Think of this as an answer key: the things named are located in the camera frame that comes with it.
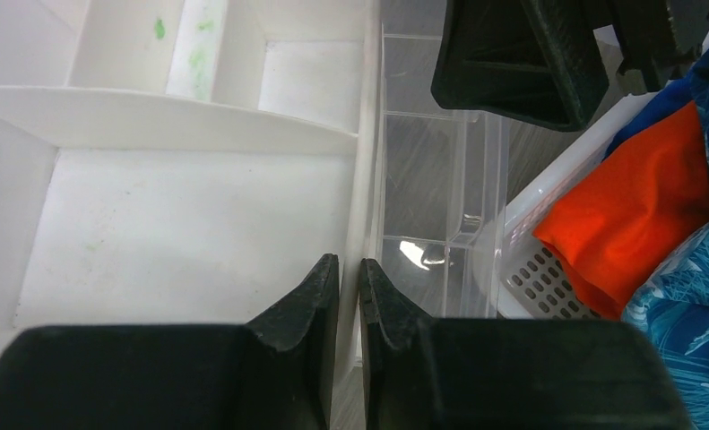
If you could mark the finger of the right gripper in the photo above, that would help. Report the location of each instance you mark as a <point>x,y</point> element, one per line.
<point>659,40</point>
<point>532,61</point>

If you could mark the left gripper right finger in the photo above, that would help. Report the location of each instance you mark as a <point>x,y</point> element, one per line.
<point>424,372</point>

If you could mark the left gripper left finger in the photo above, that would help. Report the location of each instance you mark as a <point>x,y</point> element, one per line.
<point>273,372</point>

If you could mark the orange garment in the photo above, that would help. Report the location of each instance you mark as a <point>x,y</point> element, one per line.
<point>614,228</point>

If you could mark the white divided organizer tray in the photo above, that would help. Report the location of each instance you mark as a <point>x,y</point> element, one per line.
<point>189,161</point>

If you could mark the blue patterned garment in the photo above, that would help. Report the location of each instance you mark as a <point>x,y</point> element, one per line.
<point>672,306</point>

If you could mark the blue cloth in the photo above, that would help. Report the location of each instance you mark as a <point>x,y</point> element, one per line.
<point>668,101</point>

